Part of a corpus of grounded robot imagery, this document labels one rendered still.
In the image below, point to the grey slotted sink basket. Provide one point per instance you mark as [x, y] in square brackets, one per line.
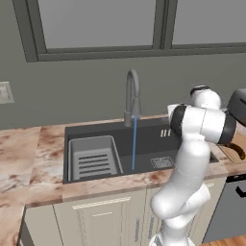
[93, 160]

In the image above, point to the pale grey wall outlet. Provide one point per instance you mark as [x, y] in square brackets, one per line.
[5, 93]

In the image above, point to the dark grey rounded appliance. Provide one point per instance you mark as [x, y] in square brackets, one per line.
[238, 105]

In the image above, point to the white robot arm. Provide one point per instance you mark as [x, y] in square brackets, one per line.
[192, 166]

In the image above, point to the grey arched sink faucet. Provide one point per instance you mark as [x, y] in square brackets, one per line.
[132, 83]

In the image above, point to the grey dishwasher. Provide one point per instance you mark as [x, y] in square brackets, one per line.
[224, 214]

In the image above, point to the grey square sink drain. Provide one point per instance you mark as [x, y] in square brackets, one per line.
[161, 162]

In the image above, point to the dark grey sink basin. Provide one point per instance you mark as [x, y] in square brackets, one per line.
[150, 141]

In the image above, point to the grey framed window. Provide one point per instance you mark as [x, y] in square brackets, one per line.
[102, 53]

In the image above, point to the wooden cutting board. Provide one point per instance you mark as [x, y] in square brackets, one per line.
[232, 153]

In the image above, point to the blue water stream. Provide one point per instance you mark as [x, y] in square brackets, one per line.
[134, 144]

